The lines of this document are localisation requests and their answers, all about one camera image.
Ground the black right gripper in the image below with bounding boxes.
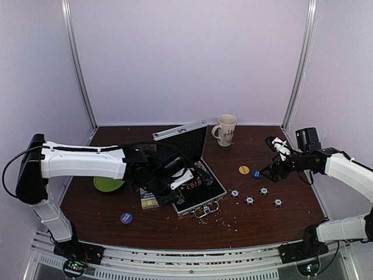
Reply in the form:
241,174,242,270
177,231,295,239
259,151,309,183

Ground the blue small blind button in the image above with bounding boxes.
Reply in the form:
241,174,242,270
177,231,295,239
252,170,263,179

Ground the yellow big blind button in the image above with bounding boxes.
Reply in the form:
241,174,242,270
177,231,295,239
238,166,250,175

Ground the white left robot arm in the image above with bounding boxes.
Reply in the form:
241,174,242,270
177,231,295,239
1,134,196,259

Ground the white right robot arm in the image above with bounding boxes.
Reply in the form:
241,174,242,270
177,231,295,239
260,128,372,258

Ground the blue Texas Hold'em card box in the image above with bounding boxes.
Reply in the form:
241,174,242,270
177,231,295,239
140,188,159,210

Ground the red dice set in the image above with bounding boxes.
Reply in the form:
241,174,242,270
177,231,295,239
184,180,203,190

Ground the purple poker chip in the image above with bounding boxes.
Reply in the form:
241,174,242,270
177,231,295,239
245,196,255,205
259,187,269,195
273,198,283,208
230,190,240,198

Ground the aluminium poker case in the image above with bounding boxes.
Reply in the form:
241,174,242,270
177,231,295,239
153,120,227,219

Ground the purple round button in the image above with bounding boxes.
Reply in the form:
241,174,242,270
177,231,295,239
120,212,133,225

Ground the purple chip stack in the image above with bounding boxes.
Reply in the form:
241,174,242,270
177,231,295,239
194,161,214,186

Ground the cream ceramic mug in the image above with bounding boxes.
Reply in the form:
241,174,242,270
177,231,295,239
211,114,237,147

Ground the green plate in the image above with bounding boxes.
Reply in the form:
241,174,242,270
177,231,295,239
93,177,125,193

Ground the left circuit board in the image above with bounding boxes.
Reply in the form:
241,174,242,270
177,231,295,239
62,260,88,278

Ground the circuit board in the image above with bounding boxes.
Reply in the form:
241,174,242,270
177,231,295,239
297,261,320,277
62,260,88,278

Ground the right circuit board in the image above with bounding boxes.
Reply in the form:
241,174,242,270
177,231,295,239
297,261,320,277

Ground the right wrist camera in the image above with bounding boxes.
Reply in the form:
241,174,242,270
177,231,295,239
295,127,321,153

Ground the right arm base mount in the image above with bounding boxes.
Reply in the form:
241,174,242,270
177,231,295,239
278,241,329,264

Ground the aluminium front rail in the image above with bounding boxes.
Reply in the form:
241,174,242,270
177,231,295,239
29,229,350,280

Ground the right aluminium frame post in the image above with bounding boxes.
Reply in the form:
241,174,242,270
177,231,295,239
281,0,319,132

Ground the aluminium frame post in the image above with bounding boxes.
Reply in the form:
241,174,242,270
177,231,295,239
61,0,98,134
281,0,319,132

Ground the left aluminium frame post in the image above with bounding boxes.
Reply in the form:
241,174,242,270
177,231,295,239
61,0,98,134

